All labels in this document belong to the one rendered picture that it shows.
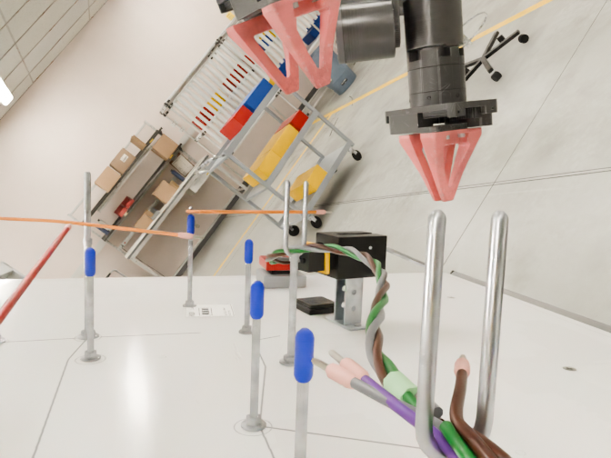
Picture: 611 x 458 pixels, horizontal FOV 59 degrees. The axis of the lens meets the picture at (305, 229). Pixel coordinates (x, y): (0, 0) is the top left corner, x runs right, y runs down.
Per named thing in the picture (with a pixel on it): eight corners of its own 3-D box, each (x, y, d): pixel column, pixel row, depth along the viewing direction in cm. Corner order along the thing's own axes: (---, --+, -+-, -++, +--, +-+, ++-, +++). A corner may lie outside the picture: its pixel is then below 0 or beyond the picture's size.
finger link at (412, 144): (448, 208, 52) (443, 110, 51) (401, 204, 58) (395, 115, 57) (497, 198, 55) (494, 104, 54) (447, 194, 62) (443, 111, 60)
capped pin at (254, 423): (235, 424, 32) (239, 280, 31) (255, 417, 33) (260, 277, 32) (250, 434, 30) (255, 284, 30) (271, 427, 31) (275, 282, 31)
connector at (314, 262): (347, 267, 51) (347, 246, 51) (305, 273, 48) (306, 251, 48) (327, 262, 54) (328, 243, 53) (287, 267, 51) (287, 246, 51)
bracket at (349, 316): (370, 328, 52) (373, 277, 52) (350, 331, 51) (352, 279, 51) (344, 316, 56) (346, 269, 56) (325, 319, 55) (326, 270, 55)
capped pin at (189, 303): (199, 305, 58) (201, 206, 57) (188, 308, 57) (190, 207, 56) (190, 303, 59) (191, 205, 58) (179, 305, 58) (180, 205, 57)
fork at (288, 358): (295, 357, 43) (302, 180, 42) (307, 364, 42) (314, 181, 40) (274, 360, 42) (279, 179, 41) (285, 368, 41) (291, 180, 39)
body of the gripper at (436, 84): (451, 123, 50) (446, 40, 49) (384, 128, 59) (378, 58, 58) (500, 117, 53) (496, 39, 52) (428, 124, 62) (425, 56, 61)
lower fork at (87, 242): (78, 333, 47) (76, 171, 46) (100, 333, 48) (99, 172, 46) (75, 341, 45) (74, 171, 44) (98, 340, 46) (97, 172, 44)
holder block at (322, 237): (385, 276, 53) (387, 235, 52) (336, 280, 50) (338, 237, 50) (360, 268, 56) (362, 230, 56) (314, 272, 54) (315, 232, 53)
